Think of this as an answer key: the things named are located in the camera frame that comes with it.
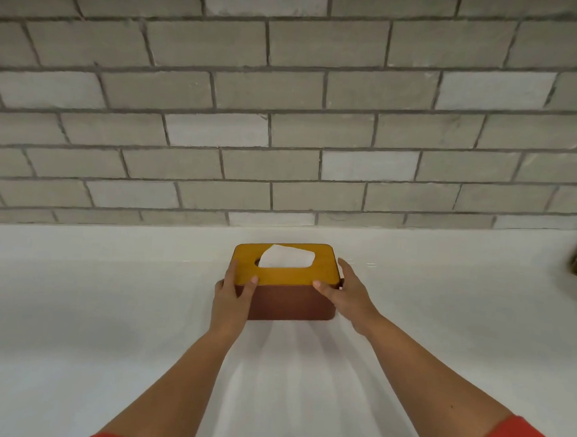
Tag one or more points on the person's right hand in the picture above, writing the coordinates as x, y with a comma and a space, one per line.
354, 298

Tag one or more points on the person's left hand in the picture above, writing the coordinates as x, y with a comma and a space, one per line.
229, 305

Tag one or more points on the brown tissue box yellow lid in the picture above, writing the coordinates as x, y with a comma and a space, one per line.
293, 299

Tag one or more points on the person's left forearm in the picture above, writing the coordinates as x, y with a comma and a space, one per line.
166, 389

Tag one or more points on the person's right forearm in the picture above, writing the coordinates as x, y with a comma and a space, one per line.
433, 395

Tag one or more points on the white countertop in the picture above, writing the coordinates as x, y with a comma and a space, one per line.
91, 335

